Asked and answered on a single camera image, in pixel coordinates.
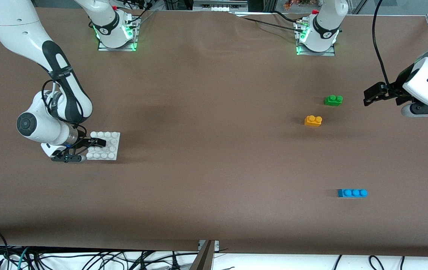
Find white studded base plate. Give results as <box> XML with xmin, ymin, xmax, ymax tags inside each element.
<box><xmin>86</xmin><ymin>131</ymin><xmax>121</xmax><ymax>161</ymax></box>

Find blue three-stud block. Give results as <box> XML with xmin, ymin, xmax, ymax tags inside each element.
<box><xmin>338</xmin><ymin>189</ymin><xmax>368</xmax><ymax>198</ymax></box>

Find orange red clutter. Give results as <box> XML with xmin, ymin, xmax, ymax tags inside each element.
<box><xmin>283</xmin><ymin>0</ymin><xmax>312</xmax><ymax>10</ymax></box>

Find brown table cover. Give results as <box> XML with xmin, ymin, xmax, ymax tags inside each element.
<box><xmin>0</xmin><ymin>7</ymin><xmax>428</xmax><ymax>258</ymax></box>

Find teal cable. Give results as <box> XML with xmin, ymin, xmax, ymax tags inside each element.
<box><xmin>16</xmin><ymin>247</ymin><xmax>31</xmax><ymax>270</ymax></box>

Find tangled black cable bundle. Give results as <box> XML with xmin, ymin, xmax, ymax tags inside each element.
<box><xmin>30</xmin><ymin>249</ymin><xmax>199</xmax><ymax>270</ymax></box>

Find short black base cable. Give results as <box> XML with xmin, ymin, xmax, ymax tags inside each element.
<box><xmin>270</xmin><ymin>10</ymin><xmax>305</xmax><ymax>24</ymax></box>

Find long black base cable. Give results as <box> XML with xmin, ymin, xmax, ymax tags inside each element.
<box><xmin>233</xmin><ymin>13</ymin><xmax>305</xmax><ymax>33</ymax></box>

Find black right base cables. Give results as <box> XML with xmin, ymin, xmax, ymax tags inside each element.
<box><xmin>118</xmin><ymin>0</ymin><xmax>158</xmax><ymax>27</ymax></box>

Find aluminium frame post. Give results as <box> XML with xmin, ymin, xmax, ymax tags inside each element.
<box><xmin>190</xmin><ymin>240</ymin><xmax>220</xmax><ymax>270</ymax></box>

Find white frame piece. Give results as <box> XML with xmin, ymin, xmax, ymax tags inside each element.
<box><xmin>193</xmin><ymin>0</ymin><xmax>248</xmax><ymax>12</ymax></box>

